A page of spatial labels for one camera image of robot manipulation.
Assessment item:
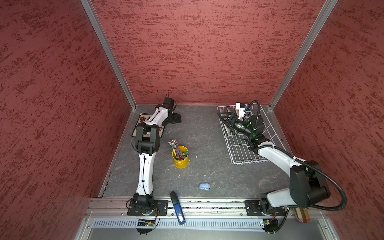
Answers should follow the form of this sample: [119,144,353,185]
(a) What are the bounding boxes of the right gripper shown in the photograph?
[217,111,253,138]

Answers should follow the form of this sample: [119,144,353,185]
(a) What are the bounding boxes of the square floral plate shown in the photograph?
[135,113,165,138]

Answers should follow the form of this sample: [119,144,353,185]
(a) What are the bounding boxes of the square plate white back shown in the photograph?
[136,113,152,126]

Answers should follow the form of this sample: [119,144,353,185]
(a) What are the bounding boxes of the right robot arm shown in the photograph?
[218,112,331,215]

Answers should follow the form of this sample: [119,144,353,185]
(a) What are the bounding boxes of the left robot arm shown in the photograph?
[132,97,181,216]

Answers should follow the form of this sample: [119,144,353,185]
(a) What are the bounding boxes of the coloured pencils bundle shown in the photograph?
[169,140,189,161]

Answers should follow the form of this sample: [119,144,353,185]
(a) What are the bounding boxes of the yellow pencil cup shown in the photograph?
[172,146,190,169]

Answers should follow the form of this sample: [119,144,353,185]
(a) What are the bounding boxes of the light blue eraser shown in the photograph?
[199,183,211,191]

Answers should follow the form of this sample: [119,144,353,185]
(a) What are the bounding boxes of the blue black stapler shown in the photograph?
[170,191,186,225]

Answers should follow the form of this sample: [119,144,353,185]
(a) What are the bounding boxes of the plaid tape roll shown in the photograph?
[294,208,311,224]

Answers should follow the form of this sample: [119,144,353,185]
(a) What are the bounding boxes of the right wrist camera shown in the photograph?
[235,103,248,121]

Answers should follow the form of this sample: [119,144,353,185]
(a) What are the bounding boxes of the white wire dish rack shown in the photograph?
[217,102,292,165]

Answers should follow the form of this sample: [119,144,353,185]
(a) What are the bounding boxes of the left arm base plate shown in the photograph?
[127,200,169,217]

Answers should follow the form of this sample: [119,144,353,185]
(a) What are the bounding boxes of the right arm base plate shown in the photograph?
[244,200,287,217]

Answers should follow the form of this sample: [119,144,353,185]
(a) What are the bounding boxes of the black corrugated cable conduit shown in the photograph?
[247,100,348,233]

